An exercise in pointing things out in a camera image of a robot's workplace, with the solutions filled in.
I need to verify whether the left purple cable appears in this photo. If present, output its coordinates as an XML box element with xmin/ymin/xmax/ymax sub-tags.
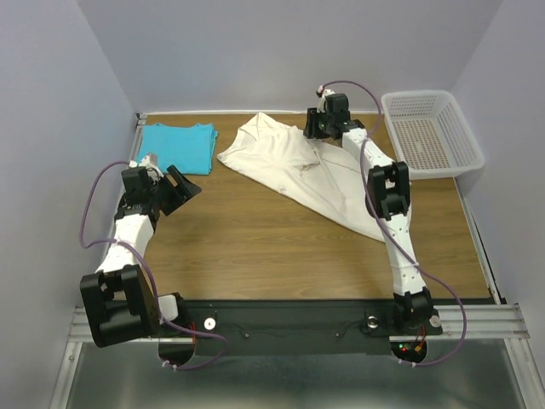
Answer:
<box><xmin>78</xmin><ymin>159</ymin><xmax>231</xmax><ymax>372</ymax></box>

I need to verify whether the electronics board with leds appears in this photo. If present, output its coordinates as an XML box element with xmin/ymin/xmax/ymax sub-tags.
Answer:
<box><xmin>392</xmin><ymin>341</ymin><xmax>427</xmax><ymax>357</ymax></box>

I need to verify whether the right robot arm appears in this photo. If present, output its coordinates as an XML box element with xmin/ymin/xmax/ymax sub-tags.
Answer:
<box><xmin>304</xmin><ymin>88</ymin><xmax>433</xmax><ymax>332</ymax></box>

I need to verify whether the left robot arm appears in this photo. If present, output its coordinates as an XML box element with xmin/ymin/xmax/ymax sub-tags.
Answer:
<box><xmin>80</xmin><ymin>164</ymin><xmax>202</xmax><ymax>348</ymax></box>

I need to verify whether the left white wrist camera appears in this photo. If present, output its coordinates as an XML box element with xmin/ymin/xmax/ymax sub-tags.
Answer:
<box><xmin>129</xmin><ymin>153</ymin><xmax>159</xmax><ymax>171</ymax></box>

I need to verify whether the folded blue t shirt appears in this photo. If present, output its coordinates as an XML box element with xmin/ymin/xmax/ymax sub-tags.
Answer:
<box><xmin>138</xmin><ymin>124</ymin><xmax>218</xmax><ymax>176</ymax></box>

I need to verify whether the right table edge rail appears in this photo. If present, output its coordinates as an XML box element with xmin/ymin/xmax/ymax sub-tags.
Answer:
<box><xmin>453</xmin><ymin>178</ymin><xmax>507</xmax><ymax>305</ymax></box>

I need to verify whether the table edge rail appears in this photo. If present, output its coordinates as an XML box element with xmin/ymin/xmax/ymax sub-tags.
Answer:
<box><xmin>453</xmin><ymin>178</ymin><xmax>507</xmax><ymax>305</ymax></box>
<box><xmin>88</xmin><ymin>113</ymin><xmax>154</xmax><ymax>274</ymax></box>

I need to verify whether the aluminium frame rail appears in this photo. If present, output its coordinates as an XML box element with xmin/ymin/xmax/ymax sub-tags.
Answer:
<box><xmin>68</xmin><ymin>304</ymin><xmax>530</xmax><ymax>343</ymax></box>

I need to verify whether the white plastic basket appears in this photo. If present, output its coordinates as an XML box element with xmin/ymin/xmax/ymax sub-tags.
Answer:
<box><xmin>381</xmin><ymin>90</ymin><xmax>485</xmax><ymax>180</ymax></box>

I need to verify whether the white t shirt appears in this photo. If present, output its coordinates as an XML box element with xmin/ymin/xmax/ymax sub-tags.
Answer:
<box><xmin>217</xmin><ymin>112</ymin><xmax>384</xmax><ymax>242</ymax></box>

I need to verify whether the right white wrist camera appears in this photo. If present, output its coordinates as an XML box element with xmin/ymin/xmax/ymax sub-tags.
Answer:
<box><xmin>316</xmin><ymin>85</ymin><xmax>335</xmax><ymax>112</ymax></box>

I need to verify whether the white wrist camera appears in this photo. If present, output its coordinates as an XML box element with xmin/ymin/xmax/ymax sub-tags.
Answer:
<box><xmin>316</xmin><ymin>85</ymin><xmax>335</xmax><ymax>112</ymax></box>
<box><xmin>129</xmin><ymin>153</ymin><xmax>159</xmax><ymax>171</ymax></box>

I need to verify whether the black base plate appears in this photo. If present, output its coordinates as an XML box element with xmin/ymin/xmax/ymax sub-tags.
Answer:
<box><xmin>140</xmin><ymin>297</ymin><xmax>508</xmax><ymax>357</ymax></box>

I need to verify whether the left table edge rail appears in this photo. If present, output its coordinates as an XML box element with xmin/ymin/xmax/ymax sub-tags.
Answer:
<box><xmin>88</xmin><ymin>113</ymin><xmax>154</xmax><ymax>274</ymax></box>

